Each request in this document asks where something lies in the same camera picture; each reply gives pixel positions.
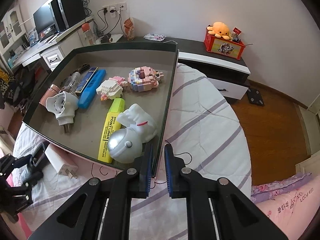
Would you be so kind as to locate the white charger cube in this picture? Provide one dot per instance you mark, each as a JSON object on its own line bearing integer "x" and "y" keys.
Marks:
{"x": 61, "y": 161}

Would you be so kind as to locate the striped white bed quilt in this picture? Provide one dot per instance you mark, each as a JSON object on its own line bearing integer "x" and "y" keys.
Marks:
{"x": 202, "y": 129}

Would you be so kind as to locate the white desk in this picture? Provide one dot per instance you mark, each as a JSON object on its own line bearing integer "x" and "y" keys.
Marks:
{"x": 53, "y": 49}

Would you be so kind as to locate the yellow highlighter marker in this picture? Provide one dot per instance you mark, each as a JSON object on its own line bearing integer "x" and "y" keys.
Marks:
{"x": 111, "y": 125}

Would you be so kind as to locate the pink pillow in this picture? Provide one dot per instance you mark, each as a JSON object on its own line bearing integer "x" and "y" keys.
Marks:
{"x": 290, "y": 203}

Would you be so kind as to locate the computer monitor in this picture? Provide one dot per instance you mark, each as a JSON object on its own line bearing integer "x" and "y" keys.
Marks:
{"x": 44, "y": 22}

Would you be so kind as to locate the white brick figure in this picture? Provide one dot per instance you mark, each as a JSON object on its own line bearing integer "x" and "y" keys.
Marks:
{"x": 112, "y": 88}

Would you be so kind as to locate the orange octopus plush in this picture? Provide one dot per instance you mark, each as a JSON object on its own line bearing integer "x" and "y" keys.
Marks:
{"x": 219, "y": 30}

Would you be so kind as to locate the orange lid water bottle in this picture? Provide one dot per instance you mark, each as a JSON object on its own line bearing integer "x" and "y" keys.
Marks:
{"x": 88, "y": 34}

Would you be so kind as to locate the black white nightstand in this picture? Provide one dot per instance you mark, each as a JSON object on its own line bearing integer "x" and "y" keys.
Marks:
{"x": 228, "y": 76}

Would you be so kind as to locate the white plug adapter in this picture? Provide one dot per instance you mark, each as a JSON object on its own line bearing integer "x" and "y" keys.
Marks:
{"x": 63, "y": 106}

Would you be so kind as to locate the black floor scale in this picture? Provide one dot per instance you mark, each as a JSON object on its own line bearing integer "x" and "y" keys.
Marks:
{"x": 254, "y": 97}

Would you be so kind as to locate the wall power outlet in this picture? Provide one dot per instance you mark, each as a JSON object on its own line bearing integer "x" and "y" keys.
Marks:
{"x": 117, "y": 7}

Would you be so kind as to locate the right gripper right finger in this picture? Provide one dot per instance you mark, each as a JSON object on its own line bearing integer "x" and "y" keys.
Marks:
{"x": 216, "y": 209}

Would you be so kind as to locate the white astronaut figure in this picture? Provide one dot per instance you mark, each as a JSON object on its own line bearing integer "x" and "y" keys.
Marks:
{"x": 126, "y": 144}

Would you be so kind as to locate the black hair clip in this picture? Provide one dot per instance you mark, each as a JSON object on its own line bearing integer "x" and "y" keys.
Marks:
{"x": 83, "y": 68}

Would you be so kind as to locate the pink cup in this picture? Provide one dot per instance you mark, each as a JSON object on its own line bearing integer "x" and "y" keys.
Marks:
{"x": 51, "y": 91}

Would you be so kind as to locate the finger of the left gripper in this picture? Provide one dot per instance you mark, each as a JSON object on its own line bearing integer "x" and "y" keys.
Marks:
{"x": 29, "y": 160}
{"x": 33, "y": 178}

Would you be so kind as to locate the pink purple brick figure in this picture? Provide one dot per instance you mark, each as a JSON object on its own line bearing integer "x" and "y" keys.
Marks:
{"x": 142, "y": 79}

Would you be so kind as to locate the blue highlighter marker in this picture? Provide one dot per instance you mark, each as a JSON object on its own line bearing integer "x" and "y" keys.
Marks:
{"x": 89, "y": 92}

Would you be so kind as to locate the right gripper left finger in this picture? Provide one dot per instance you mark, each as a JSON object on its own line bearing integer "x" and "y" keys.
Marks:
{"x": 101, "y": 208}

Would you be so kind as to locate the red storage crate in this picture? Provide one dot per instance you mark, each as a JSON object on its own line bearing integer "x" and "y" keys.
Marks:
{"x": 223, "y": 47}

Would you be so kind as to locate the white glass cabinet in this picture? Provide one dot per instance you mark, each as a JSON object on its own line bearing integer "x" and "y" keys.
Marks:
{"x": 12, "y": 28}

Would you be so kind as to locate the crumpled wrapper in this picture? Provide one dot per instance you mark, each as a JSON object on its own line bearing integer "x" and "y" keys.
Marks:
{"x": 154, "y": 37}

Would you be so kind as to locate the orange snack bag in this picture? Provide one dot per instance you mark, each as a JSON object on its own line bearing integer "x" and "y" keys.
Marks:
{"x": 129, "y": 29}

